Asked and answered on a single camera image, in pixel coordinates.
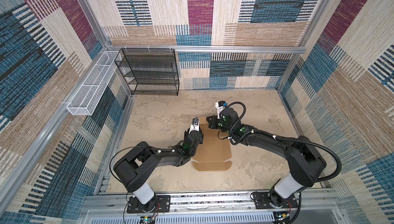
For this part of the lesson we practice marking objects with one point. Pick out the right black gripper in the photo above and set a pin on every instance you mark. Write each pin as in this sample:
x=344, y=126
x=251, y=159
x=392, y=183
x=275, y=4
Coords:
x=212, y=124

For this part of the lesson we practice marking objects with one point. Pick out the brown cardboard box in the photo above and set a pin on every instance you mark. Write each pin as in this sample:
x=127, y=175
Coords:
x=213, y=154

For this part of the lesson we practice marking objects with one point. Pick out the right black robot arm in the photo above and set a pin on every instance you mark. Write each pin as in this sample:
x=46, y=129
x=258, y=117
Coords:
x=304, y=161

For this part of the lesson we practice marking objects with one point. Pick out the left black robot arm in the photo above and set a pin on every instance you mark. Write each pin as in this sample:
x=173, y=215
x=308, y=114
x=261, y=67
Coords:
x=137, y=165

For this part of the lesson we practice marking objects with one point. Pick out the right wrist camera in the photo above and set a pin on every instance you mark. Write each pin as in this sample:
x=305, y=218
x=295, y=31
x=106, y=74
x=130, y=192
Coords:
x=220, y=106

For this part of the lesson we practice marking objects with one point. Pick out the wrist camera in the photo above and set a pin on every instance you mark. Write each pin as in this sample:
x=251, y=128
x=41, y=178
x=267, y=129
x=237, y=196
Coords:
x=195, y=125
x=220, y=106

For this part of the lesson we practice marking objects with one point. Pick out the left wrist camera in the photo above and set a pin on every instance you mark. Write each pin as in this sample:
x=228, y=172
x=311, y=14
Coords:
x=195, y=125

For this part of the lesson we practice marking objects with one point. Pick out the black wire mesh shelf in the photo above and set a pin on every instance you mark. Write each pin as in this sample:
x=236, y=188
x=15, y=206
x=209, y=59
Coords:
x=149, y=71

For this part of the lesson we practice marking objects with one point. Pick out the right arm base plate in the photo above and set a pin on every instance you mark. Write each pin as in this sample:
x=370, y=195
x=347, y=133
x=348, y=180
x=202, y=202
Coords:
x=268, y=200

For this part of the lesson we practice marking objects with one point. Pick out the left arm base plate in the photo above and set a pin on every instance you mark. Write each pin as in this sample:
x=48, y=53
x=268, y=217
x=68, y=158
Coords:
x=159, y=203

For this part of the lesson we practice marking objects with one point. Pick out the white wire mesh basket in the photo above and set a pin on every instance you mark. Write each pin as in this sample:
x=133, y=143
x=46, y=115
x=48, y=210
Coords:
x=86, y=99

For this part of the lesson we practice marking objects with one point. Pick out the aluminium front rail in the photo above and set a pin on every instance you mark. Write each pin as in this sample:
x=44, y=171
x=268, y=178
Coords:
x=214, y=201

